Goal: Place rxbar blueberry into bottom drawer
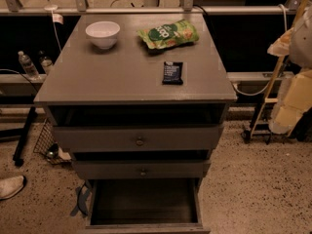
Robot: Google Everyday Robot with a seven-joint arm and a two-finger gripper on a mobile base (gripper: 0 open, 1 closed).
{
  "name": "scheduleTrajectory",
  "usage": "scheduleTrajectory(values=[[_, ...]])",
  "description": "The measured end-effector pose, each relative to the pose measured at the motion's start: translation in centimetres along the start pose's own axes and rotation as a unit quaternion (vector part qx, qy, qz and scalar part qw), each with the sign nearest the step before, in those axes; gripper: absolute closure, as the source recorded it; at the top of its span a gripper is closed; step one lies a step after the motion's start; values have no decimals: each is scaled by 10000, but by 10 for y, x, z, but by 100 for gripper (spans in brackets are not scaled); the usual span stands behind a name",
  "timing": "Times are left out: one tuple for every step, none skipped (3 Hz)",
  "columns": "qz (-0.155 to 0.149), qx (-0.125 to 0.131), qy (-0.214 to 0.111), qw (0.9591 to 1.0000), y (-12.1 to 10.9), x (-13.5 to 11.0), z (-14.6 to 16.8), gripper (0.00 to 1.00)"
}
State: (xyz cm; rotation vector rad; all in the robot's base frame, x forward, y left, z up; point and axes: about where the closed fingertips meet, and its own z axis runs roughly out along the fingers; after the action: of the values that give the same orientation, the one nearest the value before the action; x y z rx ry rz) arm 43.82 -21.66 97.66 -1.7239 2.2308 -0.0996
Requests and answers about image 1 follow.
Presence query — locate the dark rxbar blueberry bar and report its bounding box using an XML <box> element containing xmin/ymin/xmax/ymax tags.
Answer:
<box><xmin>162</xmin><ymin>61</ymin><xmax>183</xmax><ymax>85</ymax></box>

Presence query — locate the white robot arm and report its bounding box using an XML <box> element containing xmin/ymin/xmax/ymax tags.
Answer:
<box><xmin>267</xmin><ymin>7</ymin><xmax>312</xmax><ymax>134</ymax></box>

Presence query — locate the grey drawer cabinet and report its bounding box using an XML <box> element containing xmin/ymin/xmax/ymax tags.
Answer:
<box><xmin>36</xmin><ymin>14</ymin><xmax>236</xmax><ymax>222</ymax></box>

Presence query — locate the grey top drawer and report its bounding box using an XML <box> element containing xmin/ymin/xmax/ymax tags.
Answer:
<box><xmin>50</xmin><ymin>103</ymin><xmax>228</xmax><ymax>152</ymax></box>

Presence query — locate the grey drawer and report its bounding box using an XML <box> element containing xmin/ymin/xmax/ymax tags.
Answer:
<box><xmin>73</xmin><ymin>150</ymin><xmax>211</xmax><ymax>179</ymax></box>
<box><xmin>83</xmin><ymin>178</ymin><xmax>210</xmax><ymax>234</ymax></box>
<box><xmin>50</xmin><ymin>103</ymin><xmax>228</xmax><ymax>152</ymax></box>

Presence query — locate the grey middle drawer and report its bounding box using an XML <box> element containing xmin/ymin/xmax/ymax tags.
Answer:
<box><xmin>73</xmin><ymin>150</ymin><xmax>211</xmax><ymax>179</ymax></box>

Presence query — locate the grey bottom drawer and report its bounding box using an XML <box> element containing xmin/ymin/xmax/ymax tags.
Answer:
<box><xmin>83</xmin><ymin>178</ymin><xmax>210</xmax><ymax>234</ymax></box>

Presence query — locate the green snack bag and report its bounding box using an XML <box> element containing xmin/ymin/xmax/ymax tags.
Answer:
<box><xmin>137</xmin><ymin>19</ymin><xmax>199</xmax><ymax>50</ymax></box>

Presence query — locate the white bowl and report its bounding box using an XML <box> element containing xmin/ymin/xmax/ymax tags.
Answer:
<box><xmin>85</xmin><ymin>21</ymin><xmax>120</xmax><ymax>50</ymax></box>

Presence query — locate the yellow wooden ladder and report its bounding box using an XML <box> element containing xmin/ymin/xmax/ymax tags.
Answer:
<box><xmin>242</xmin><ymin>0</ymin><xmax>309</xmax><ymax>143</ymax></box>

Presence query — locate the clear plastic water bottle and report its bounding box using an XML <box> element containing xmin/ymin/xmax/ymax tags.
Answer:
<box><xmin>18</xmin><ymin>51</ymin><xmax>40</xmax><ymax>80</ymax></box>

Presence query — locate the black tripod leg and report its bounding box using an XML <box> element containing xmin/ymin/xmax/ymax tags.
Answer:
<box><xmin>13</xmin><ymin>107</ymin><xmax>37</xmax><ymax>167</ymax></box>

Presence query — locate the white shoe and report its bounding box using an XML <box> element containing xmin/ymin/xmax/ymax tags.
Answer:
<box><xmin>0</xmin><ymin>175</ymin><xmax>26</xmax><ymax>200</ymax></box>

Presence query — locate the metal railing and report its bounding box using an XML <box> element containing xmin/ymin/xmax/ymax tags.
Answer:
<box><xmin>0</xmin><ymin>0</ymin><xmax>312</xmax><ymax>17</ymax></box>

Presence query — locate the black wire basket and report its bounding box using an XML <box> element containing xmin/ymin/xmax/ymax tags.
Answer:
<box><xmin>33</xmin><ymin>119</ymin><xmax>71</xmax><ymax>165</ymax></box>

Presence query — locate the white cable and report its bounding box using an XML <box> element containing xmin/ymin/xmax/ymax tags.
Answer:
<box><xmin>232</xmin><ymin>3</ymin><xmax>289</xmax><ymax>98</ymax></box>

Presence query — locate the white lamp with cord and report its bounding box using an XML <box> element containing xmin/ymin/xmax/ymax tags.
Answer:
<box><xmin>44</xmin><ymin>0</ymin><xmax>63</xmax><ymax>50</ymax></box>

